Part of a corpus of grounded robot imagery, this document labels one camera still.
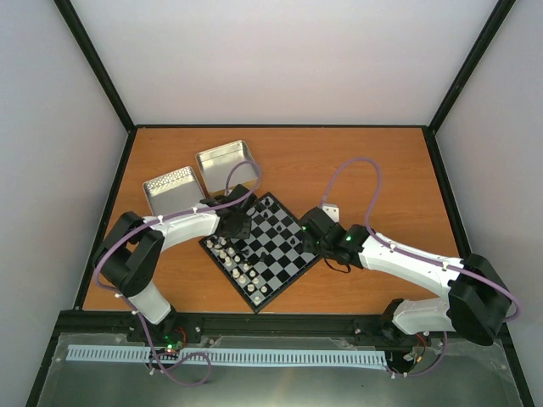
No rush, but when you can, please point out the gold metal tin base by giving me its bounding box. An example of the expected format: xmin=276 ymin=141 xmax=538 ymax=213
xmin=196 ymin=140 xmax=258 ymax=196

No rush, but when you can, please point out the black aluminium frame rail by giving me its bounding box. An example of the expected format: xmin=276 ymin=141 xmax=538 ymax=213
xmin=54 ymin=311 xmax=506 ymax=340

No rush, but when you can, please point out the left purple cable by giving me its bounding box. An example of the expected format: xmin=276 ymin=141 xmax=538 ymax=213
xmin=92 ymin=160 xmax=262 ymax=387

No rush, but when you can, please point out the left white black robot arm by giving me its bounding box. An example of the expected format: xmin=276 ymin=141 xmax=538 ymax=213
xmin=92 ymin=184 xmax=256 ymax=342

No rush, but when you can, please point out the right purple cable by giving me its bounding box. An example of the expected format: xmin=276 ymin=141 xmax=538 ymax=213
xmin=322 ymin=157 xmax=523 ymax=378

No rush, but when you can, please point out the light blue slotted cable duct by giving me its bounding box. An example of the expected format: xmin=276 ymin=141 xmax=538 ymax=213
xmin=65 ymin=344 xmax=387 ymax=370

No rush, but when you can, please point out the purple cable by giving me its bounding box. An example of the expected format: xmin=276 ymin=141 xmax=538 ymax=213
xmin=92 ymin=160 xmax=262 ymax=387
xmin=322 ymin=157 xmax=523 ymax=378

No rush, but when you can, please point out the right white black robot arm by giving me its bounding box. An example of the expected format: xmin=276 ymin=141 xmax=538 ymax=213
xmin=299 ymin=207 xmax=513 ymax=346

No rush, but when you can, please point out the black and silver chessboard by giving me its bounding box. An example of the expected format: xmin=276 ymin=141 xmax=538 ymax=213
xmin=199 ymin=192 xmax=320 ymax=314

